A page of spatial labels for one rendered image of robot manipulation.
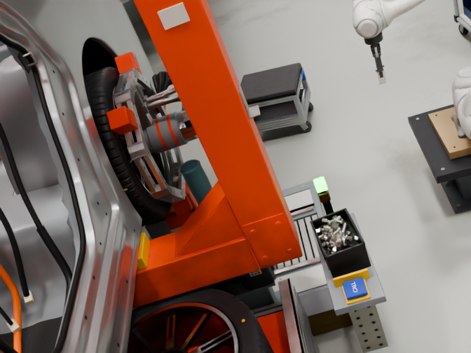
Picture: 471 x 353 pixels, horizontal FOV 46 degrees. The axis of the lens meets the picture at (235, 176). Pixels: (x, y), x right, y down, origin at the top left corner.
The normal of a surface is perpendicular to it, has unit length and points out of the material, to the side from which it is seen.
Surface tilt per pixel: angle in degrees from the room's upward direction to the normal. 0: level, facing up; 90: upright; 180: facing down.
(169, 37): 90
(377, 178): 0
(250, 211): 90
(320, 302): 0
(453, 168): 0
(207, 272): 90
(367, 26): 90
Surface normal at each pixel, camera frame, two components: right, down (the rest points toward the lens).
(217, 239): 0.07, 0.57
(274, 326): -0.34, -0.76
